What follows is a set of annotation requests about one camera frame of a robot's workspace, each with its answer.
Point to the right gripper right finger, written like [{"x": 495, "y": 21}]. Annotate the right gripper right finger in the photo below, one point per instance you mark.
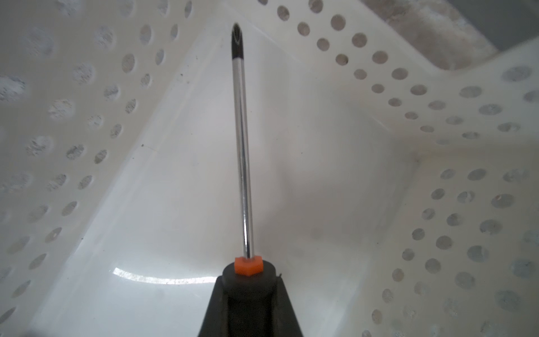
[{"x": 285, "y": 322}]

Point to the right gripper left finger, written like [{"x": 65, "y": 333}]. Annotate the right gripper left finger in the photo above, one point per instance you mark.
[{"x": 215, "y": 321}]

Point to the white perforated plastic bin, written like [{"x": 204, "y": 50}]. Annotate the white perforated plastic bin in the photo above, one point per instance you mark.
[{"x": 394, "y": 164}]

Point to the orange black handled screwdriver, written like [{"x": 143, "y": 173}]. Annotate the orange black handled screwdriver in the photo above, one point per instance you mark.
[{"x": 250, "y": 282}]

